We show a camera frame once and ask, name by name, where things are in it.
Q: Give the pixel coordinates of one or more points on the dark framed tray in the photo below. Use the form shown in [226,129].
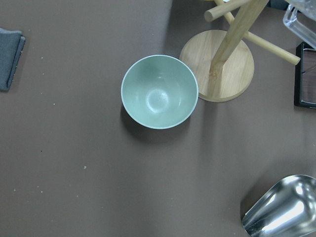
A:
[305,77]

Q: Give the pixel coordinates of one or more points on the light green bowl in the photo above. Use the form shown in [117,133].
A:
[159,92]

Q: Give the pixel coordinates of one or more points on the wooden mug tree stand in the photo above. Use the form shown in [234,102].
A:
[222,63]

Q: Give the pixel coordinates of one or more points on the metal scoop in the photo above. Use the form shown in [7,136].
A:
[287,209]

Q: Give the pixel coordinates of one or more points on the folded grey cloth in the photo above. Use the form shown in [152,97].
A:
[11,47]

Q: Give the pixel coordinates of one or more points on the clear plastic container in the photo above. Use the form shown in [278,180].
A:
[290,19]

